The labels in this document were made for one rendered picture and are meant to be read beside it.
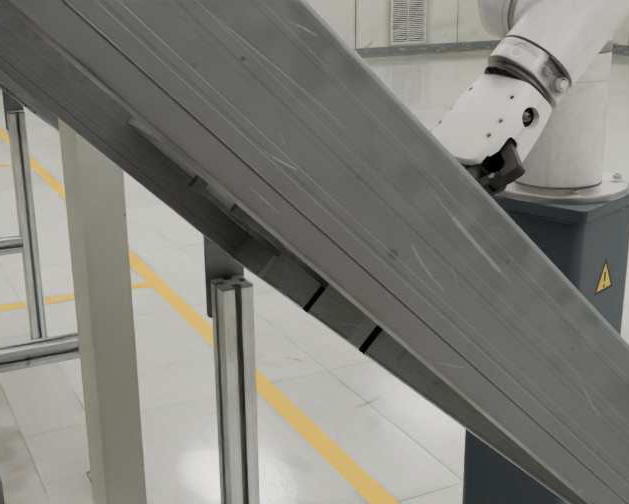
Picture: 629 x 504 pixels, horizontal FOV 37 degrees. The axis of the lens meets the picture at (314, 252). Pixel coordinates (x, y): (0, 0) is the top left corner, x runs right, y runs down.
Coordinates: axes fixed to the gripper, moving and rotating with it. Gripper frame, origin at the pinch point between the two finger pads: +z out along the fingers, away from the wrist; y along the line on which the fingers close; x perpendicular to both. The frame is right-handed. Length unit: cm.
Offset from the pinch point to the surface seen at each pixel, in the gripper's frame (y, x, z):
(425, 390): -20.6, 3.6, 14.7
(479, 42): 759, -448, -340
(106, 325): 39, 1, 32
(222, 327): 21.3, -2.6, 22.2
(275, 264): 10.0, 3.5, 13.1
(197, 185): 10.5, 15.8, 12.0
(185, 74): -49, 44, 13
